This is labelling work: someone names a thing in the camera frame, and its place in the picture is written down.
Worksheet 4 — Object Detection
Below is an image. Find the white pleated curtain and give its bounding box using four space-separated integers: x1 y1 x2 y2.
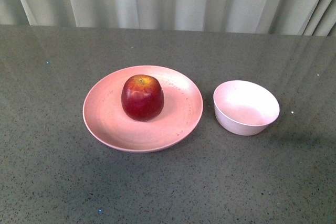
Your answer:
1 0 335 36

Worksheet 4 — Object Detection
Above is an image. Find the red apple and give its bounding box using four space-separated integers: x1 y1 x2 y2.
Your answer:
121 74 164 122

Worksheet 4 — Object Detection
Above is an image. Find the light pink bowl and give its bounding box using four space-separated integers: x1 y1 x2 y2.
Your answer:
213 80 280 136

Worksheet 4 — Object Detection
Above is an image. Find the pink plastic plate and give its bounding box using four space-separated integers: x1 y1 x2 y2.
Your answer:
82 66 203 153

